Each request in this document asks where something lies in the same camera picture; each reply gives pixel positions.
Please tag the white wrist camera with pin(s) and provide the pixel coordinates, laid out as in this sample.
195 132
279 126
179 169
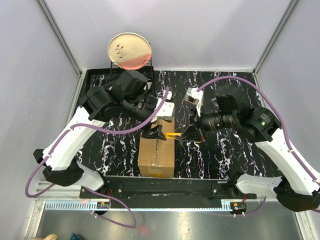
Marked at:
195 97
166 111

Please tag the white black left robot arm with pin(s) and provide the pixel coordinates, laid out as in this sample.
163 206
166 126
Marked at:
127 95

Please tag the beige pink floral plate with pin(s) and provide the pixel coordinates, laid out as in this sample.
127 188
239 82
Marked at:
129 51

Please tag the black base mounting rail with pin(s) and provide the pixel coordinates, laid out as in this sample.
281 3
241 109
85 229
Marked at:
126 187

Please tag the black wire dish rack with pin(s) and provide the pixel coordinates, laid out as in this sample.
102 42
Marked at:
115 71

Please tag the yellow utility knife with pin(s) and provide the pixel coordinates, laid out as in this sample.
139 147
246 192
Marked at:
172 135

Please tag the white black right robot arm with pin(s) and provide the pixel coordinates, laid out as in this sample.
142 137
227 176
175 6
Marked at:
295 189

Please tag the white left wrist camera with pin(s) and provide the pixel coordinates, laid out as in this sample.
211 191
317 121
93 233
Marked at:
166 111

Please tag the brown cardboard express box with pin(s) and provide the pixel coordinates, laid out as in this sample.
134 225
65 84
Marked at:
156 158

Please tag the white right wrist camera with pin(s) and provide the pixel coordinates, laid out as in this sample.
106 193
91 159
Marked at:
195 97

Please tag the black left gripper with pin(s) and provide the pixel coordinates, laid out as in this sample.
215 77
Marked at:
155 132

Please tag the dark blue tray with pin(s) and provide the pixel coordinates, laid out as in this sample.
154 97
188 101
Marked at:
74 236

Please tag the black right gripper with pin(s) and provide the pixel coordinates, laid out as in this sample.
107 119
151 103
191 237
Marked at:
194 133

